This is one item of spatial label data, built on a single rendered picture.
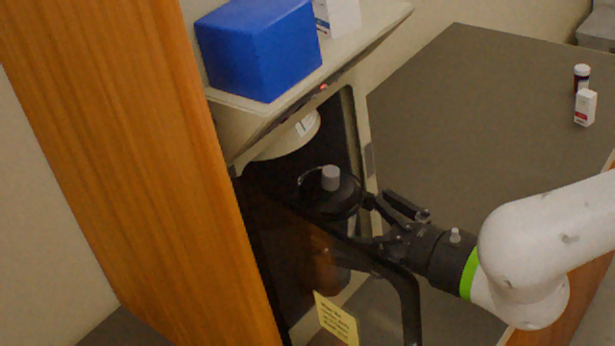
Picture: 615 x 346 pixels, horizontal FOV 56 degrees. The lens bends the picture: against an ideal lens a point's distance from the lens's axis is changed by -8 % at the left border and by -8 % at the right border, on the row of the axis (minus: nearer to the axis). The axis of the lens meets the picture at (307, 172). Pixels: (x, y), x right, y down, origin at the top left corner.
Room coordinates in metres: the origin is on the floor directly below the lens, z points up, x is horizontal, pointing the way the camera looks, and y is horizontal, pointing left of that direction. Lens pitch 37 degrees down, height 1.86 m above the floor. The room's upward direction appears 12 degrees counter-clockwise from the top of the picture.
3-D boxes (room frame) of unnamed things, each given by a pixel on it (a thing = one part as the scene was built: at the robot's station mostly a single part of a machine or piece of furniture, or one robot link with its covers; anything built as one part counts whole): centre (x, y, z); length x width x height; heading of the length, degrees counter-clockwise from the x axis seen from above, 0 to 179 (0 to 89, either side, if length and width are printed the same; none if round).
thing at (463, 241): (0.60, -0.18, 1.21); 0.09 x 0.06 x 0.12; 134
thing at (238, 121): (0.74, -0.04, 1.46); 0.32 x 0.12 x 0.10; 134
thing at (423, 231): (0.65, -0.13, 1.20); 0.09 x 0.08 x 0.07; 44
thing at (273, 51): (0.67, 0.02, 1.56); 0.10 x 0.10 x 0.09; 44
